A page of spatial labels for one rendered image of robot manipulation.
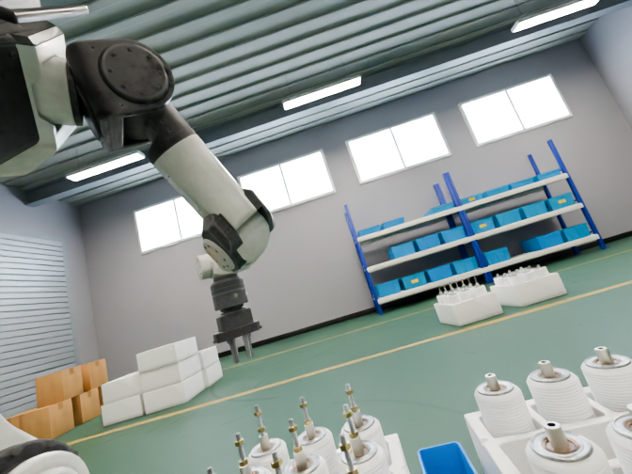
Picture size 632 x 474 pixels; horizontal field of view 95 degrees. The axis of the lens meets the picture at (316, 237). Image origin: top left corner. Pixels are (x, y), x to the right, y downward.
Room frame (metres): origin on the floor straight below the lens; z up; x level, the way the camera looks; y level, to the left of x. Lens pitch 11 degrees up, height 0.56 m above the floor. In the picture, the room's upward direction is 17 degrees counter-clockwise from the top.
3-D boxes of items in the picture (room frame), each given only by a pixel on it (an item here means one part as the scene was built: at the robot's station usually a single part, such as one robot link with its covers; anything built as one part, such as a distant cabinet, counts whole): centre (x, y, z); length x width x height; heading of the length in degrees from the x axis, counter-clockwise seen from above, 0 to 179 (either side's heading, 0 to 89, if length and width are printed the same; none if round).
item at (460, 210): (5.08, -2.46, 0.97); 3.68 x 0.64 x 1.94; 87
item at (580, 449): (0.50, -0.26, 0.25); 0.08 x 0.08 x 0.01
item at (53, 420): (3.08, 3.13, 0.15); 0.30 x 0.24 x 0.30; 86
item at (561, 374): (0.72, -0.41, 0.25); 0.08 x 0.08 x 0.01
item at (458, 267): (5.08, -2.21, 0.36); 0.50 x 0.38 x 0.21; 178
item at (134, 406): (3.02, 2.17, 0.09); 0.39 x 0.39 x 0.18; 88
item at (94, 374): (3.59, 3.13, 0.45); 0.30 x 0.24 x 0.30; 85
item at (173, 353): (2.99, 1.76, 0.45); 0.39 x 0.39 x 0.18; 88
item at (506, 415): (0.73, -0.29, 0.16); 0.10 x 0.10 x 0.18
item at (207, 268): (0.79, 0.28, 0.70); 0.11 x 0.11 x 0.11; 33
